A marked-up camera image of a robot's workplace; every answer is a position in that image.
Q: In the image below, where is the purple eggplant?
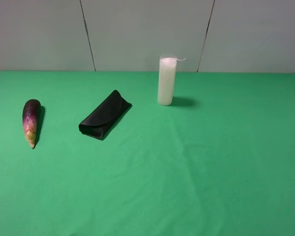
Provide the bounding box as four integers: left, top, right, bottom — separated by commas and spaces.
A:
22, 99, 41, 149

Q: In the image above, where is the black glasses case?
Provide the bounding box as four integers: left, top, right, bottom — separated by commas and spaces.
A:
78, 90, 132, 140

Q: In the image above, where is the tall white glass candle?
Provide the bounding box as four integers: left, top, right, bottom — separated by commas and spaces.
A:
157, 57, 186, 106

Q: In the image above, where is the green tablecloth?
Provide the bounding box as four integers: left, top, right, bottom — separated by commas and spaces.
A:
0, 71, 295, 236

